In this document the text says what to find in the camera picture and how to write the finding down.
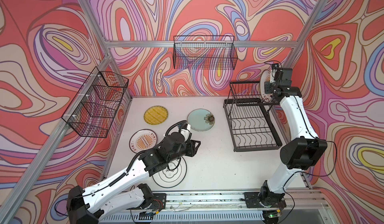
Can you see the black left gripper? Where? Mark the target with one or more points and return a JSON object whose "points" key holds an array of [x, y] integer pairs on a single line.
{"points": [[191, 147]]}

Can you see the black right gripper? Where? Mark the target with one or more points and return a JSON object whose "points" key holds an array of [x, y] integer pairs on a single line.
{"points": [[267, 87]]}

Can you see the white plate green quatrefoil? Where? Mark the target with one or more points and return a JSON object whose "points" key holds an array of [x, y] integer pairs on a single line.
{"points": [[172, 175]]}

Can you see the light blue flower plate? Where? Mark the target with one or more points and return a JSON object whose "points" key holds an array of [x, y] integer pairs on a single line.
{"points": [[201, 120]]}

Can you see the large orange sunburst plate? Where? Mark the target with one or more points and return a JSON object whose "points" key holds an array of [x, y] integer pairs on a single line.
{"points": [[265, 86]]}

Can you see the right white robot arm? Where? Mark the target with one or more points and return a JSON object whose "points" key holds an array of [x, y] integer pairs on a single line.
{"points": [[305, 148]]}

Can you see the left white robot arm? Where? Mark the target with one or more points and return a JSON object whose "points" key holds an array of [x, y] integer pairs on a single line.
{"points": [[125, 189]]}

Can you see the black two-tier dish rack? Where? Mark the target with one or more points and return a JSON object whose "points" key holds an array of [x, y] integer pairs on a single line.
{"points": [[249, 119]]}

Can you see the small orange sunburst plate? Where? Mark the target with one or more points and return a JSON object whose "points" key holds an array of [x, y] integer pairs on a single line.
{"points": [[143, 140]]}

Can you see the yellow green woven tray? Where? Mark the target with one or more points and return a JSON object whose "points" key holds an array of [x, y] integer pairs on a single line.
{"points": [[156, 115]]}

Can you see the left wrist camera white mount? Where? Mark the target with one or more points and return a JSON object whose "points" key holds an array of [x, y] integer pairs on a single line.
{"points": [[185, 130]]}

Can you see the black wire basket back wall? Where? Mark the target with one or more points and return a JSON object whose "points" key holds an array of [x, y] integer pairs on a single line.
{"points": [[206, 52]]}

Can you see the black wire basket wall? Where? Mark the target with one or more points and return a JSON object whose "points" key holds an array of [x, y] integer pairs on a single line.
{"points": [[206, 52], [100, 98]]}

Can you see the black wire basket left wall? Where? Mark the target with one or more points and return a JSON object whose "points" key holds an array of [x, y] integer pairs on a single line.
{"points": [[100, 98]]}

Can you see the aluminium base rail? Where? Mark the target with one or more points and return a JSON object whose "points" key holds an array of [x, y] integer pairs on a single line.
{"points": [[230, 200]]}

